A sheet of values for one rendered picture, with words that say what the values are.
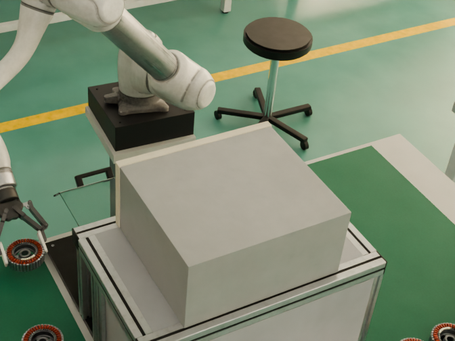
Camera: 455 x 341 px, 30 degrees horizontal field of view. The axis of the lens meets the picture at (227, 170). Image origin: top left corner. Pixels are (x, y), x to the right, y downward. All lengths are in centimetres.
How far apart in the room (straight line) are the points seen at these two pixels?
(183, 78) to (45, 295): 83
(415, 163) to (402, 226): 37
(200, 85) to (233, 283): 104
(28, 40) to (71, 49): 249
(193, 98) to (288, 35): 142
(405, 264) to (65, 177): 191
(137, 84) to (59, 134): 143
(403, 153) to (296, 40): 114
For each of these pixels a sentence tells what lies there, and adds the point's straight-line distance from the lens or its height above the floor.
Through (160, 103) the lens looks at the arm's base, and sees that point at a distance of 307.
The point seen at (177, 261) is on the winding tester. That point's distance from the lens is 188.
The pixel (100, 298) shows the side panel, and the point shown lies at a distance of 214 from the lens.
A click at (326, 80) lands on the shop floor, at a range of 494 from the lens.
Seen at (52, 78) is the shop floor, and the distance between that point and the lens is 479.
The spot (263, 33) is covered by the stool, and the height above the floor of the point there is 56.
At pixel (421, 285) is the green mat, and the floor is 75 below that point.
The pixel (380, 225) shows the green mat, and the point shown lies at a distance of 287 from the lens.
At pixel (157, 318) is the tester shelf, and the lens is 200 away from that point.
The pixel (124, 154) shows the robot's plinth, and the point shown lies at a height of 74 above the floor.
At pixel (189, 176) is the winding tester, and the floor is 132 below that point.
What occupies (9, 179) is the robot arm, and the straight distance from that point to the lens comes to 261.
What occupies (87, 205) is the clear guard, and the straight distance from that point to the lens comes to 235.
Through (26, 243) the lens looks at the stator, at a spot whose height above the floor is 83.
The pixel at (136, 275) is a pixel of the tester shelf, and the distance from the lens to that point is 209.
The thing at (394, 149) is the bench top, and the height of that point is 75.
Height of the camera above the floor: 263
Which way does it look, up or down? 39 degrees down
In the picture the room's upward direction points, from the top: 6 degrees clockwise
